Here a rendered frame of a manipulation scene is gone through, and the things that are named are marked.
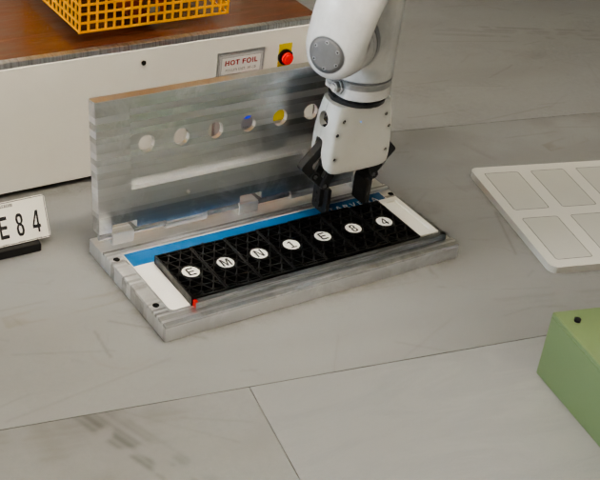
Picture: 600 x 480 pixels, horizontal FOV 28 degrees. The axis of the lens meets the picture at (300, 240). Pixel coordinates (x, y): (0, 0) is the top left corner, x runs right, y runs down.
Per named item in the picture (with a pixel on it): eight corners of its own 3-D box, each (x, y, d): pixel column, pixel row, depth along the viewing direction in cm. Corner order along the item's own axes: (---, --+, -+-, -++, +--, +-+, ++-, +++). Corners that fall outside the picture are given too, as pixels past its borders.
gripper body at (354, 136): (342, 104, 149) (330, 182, 155) (407, 91, 154) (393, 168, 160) (309, 79, 154) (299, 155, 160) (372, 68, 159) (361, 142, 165)
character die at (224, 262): (227, 295, 144) (228, 288, 143) (189, 254, 150) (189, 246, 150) (262, 287, 146) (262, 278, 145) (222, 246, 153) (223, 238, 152)
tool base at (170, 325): (165, 342, 138) (166, 317, 136) (89, 251, 152) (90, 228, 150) (456, 257, 160) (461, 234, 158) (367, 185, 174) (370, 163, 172)
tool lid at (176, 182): (94, 103, 140) (88, 98, 141) (99, 247, 149) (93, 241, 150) (391, 51, 163) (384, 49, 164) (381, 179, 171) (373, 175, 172)
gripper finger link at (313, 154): (297, 151, 153) (305, 185, 157) (347, 126, 156) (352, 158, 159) (292, 148, 154) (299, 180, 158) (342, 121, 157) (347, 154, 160)
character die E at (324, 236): (326, 267, 151) (328, 259, 151) (286, 229, 158) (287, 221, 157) (358, 258, 154) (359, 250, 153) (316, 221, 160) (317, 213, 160)
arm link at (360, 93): (349, 90, 148) (346, 111, 149) (406, 79, 152) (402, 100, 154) (311, 63, 153) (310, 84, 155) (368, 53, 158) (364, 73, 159)
